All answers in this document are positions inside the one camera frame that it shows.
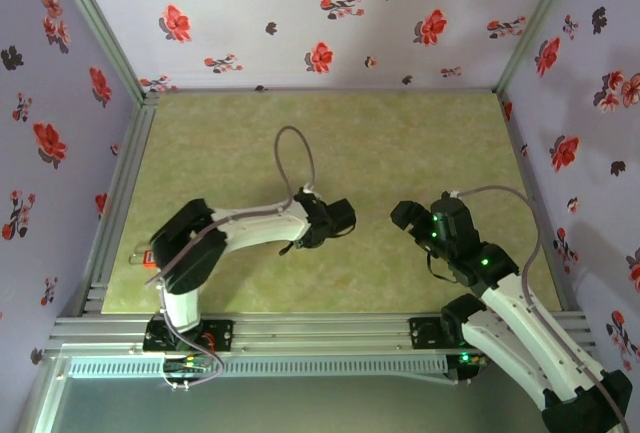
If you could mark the aluminium corner post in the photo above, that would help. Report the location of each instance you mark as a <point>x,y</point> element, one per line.
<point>95,23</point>
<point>537,18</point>

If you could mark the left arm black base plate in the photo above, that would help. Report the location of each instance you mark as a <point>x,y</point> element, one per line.
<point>222,335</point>

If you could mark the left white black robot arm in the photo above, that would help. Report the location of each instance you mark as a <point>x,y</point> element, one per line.
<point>260,228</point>

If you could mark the aluminium side rail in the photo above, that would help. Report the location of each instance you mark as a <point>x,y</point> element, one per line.
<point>120,193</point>

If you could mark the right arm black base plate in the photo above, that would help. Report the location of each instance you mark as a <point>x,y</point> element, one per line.
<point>425,333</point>

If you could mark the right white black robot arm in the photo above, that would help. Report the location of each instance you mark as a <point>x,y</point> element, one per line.
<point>515,333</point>

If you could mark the aluminium cross rail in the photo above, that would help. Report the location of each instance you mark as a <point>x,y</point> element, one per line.
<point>320,330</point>

